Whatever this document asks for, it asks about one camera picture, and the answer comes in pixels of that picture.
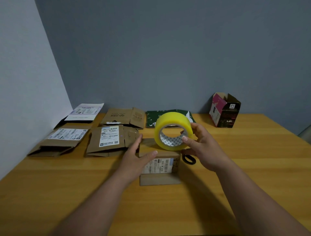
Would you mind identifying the person's right hand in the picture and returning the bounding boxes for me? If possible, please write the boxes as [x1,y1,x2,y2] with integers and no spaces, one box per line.
[181,123,230,172]

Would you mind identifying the person's left hand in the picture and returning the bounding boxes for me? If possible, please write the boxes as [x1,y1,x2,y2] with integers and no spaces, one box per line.
[116,134,158,186]

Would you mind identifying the black scissors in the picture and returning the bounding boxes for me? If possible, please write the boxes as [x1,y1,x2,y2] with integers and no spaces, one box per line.
[181,153,197,165]

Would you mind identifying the small brown cardboard box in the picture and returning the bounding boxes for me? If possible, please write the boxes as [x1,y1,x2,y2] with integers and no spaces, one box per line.
[138,138,181,186]

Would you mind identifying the pink and black carton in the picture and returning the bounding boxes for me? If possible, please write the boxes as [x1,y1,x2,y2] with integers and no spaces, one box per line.
[209,92,241,129]

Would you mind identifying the brown carton with label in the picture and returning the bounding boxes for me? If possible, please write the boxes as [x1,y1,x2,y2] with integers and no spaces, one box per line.
[86,125,140,157]

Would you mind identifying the yellow tape roll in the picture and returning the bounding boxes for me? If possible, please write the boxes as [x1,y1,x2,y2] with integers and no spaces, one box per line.
[154,112,194,151]

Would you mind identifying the green box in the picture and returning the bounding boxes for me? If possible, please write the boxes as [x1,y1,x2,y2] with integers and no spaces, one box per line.
[145,109,196,129]

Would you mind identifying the plain brown carton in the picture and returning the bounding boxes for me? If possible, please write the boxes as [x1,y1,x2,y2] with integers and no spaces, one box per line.
[100,108,146,129]

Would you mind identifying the black box white label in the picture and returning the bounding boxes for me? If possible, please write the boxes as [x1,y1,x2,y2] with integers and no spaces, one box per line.
[54,103,104,129]

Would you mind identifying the person's left forearm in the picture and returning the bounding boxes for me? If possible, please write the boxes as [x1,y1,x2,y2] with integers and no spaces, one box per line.
[51,174,129,236]

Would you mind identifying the person's right forearm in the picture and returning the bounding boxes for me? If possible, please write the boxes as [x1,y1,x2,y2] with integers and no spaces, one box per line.
[213,160,311,236]

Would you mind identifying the beige chair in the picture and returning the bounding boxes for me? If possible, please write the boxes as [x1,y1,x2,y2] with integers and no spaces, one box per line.
[297,125,311,144]

